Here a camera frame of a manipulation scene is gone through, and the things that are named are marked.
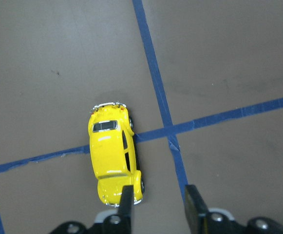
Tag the yellow beetle toy car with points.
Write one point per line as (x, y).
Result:
(113, 153)

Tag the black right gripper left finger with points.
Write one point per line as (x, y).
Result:
(125, 210)

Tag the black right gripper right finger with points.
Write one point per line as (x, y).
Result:
(195, 210)

